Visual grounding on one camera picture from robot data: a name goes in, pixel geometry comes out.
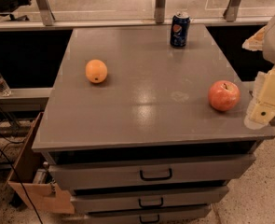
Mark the grey drawer cabinet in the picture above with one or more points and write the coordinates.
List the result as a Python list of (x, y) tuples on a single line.
[(152, 105)]

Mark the brown cardboard box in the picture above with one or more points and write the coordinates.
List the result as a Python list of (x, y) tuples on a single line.
[(32, 182)]

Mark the bottom grey drawer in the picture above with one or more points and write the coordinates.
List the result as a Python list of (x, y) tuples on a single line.
[(149, 216)]

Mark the red apple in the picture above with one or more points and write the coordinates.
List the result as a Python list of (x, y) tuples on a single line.
[(223, 95)]

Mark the middle grey drawer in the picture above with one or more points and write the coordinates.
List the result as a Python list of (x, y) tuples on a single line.
[(146, 199)]

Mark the top grey drawer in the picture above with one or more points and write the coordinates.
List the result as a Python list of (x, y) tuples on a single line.
[(151, 172)]

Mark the orange fruit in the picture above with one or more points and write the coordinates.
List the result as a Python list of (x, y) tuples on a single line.
[(96, 71)]

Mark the metal window railing frame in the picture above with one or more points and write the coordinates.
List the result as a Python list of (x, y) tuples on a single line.
[(44, 14)]

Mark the blue pepsi can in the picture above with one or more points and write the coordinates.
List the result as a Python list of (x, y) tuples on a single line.
[(179, 29)]

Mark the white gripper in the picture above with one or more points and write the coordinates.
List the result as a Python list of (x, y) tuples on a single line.
[(262, 108)]

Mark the grey drawer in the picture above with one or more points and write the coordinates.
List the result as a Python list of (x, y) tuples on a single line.
[(146, 199), (151, 172), (149, 216)]

